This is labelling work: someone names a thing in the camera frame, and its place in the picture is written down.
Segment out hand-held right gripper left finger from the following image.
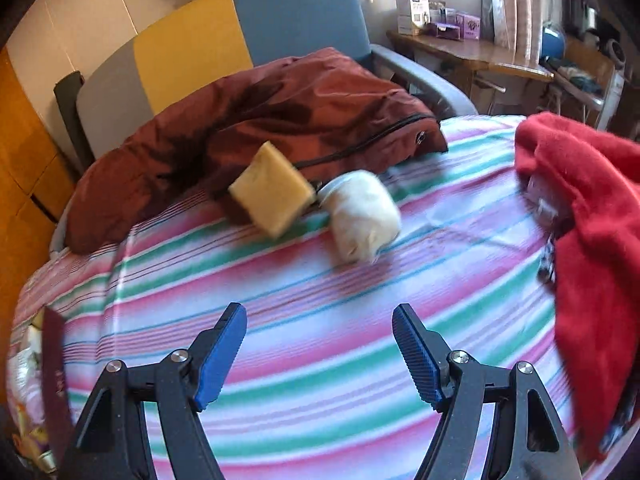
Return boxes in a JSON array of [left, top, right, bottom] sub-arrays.
[[59, 302, 248, 480]]

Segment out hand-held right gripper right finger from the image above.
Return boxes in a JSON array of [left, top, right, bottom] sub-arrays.
[[391, 304, 583, 480]]

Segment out white towel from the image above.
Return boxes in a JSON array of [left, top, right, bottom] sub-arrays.
[[317, 170, 403, 264]]

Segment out yellow sponge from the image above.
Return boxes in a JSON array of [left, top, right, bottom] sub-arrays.
[[227, 141, 317, 239]]

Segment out striped blanket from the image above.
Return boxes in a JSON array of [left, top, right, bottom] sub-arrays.
[[7, 112, 640, 480]]

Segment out red fleece cloth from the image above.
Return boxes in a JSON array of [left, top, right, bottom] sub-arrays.
[[514, 112, 640, 463]]

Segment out maroon jacket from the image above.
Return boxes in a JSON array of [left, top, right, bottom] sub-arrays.
[[65, 47, 449, 256]]

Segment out orange wooden wardrobe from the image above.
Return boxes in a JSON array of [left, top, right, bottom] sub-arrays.
[[0, 50, 76, 281]]

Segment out black upright panel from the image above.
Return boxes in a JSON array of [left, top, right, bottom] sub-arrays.
[[54, 71, 98, 173]]

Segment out wooden desk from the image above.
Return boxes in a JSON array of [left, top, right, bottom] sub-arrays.
[[387, 30, 556, 106]]

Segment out grey yellow blue chair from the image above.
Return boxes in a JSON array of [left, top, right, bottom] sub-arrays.
[[75, 0, 481, 161]]

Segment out blue container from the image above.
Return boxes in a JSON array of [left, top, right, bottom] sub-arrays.
[[541, 22, 567, 58]]

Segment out white boxes stack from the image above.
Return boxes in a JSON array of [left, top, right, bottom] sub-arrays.
[[394, 0, 432, 36]]

